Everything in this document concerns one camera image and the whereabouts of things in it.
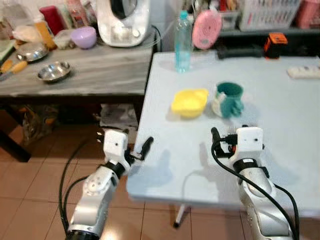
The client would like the teal ceramic mug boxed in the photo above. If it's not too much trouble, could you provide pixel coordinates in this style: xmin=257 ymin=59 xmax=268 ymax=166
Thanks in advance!
xmin=212 ymin=82 xmax=246 ymax=119

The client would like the white kitchen appliance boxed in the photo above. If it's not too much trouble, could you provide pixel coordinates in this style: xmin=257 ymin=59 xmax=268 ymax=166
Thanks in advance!
xmin=95 ymin=0 xmax=152 ymax=49

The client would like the small stainless steel bowl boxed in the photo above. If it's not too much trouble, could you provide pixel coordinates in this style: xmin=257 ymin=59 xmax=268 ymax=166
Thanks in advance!
xmin=37 ymin=61 xmax=72 ymax=84

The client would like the yellow plastic bowl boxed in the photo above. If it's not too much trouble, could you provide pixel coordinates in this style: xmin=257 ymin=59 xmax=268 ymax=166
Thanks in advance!
xmin=171 ymin=88 xmax=210 ymax=119

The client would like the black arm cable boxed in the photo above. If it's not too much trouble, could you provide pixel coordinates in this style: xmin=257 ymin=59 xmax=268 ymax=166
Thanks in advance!
xmin=58 ymin=137 xmax=104 ymax=233
xmin=210 ymin=140 xmax=301 ymax=240

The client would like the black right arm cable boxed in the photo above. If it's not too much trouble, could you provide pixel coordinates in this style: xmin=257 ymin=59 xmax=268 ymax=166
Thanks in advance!
xmin=210 ymin=140 xmax=301 ymax=240

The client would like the grey marble top table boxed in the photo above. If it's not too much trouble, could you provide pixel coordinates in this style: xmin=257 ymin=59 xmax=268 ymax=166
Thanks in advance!
xmin=0 ymin=44 xmax=155 ymax=164

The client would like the white plastic basket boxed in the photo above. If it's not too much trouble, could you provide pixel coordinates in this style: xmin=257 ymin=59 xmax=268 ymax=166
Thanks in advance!
xmin=238 ymin=0 xmax=301 ymax=32

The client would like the pink plastic basket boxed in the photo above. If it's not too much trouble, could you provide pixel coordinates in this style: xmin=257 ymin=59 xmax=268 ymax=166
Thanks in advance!
xmin=294 ymin=0 xmax=320 ymax=30

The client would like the white plastic bag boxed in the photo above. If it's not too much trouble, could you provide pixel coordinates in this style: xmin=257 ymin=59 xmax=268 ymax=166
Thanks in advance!
xmin=99 ymin=103 xmax=139 ymax=133

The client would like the small grey basket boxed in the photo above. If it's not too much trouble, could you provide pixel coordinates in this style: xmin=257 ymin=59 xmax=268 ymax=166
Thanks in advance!
xmin=220 ymin=9 xmax=241 ymax=31

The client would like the stainless steel pan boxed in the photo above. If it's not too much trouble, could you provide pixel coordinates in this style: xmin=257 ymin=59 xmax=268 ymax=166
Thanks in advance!
xmin=15 ymin=42 xmax=50 ymax=64

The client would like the pink round plastic container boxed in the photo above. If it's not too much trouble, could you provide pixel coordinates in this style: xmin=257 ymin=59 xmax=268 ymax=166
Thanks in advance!
xmin=192 ymin=10 xmax=223 ymax=51

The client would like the orange food packet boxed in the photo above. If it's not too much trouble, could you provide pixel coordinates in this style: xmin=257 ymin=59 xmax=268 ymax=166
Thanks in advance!
xmin=33 ymin=20 xmax=56 ymax=50

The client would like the orange and black device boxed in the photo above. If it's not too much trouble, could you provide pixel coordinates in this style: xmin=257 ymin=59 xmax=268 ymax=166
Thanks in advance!
xmin=264 ymin=32 xmax=289 ymax=60

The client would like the dark printed bag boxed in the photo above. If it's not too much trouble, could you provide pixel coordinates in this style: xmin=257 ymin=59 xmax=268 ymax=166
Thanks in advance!
xmin=19 ymin=104 xmax=59 ymax=147

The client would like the green cutting board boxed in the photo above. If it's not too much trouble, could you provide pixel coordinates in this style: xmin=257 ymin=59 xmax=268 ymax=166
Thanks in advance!
xmin=0 ymin=39 xmax=16 ymax=64

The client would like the clear plastic food box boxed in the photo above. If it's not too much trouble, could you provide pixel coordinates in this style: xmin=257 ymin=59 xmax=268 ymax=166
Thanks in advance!
xmin=53 ymin=30 xmax=76 ymax=50

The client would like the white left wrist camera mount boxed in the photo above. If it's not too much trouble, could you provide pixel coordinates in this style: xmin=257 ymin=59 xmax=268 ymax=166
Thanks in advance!
xmin=102 ymin=128 xmax=132 ymax=169

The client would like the cream plastic bag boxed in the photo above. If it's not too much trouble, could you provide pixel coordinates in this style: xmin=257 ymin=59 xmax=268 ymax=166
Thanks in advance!
xmin=12 ymin=25 xmax=44 ymax=44

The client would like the white metal table leg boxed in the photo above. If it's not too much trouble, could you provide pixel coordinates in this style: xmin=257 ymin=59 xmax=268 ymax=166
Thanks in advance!
xmin=173 ymin=204 xmax=189 ymax=229

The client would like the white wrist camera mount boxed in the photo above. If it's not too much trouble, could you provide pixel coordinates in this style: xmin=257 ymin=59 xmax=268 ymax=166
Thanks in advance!
xmin=102 ymin=128 xmax=132 ymax=169
xmin=234 ymin=126 xmax=265 ymax=162

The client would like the light blue folding table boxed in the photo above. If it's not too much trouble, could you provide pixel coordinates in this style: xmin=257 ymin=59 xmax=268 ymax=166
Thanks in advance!
xmin=126 ymin=51 xmax=320 ymax=219

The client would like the long black tool case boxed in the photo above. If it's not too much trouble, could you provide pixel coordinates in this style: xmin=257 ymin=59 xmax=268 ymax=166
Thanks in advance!
xmin=215 ymin=45 xmax=266 ymax=60

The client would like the red plastic container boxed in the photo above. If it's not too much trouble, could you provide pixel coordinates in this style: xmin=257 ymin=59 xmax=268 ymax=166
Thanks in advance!
xmin=39 ymin=6 xmax=66 ymax=36

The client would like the clear plastic water bottle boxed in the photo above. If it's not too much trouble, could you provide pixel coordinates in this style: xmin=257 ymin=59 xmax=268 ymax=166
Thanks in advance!
xmin=174 ymin=10 xmax=194 ymax=74

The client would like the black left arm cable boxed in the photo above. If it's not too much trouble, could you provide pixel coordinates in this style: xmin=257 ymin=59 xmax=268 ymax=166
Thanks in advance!
xmin=58 ymin=137 xmax=104 ymax=233

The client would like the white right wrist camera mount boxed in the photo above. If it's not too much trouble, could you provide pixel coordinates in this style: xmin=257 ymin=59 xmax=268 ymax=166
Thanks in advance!
xmin=234 ymin=126 xmax=265 ymax=162

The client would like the purple plastic bowl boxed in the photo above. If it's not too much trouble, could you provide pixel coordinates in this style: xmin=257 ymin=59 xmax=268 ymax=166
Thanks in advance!
xmin=70 ymin=26 xmax=98 ymax=50

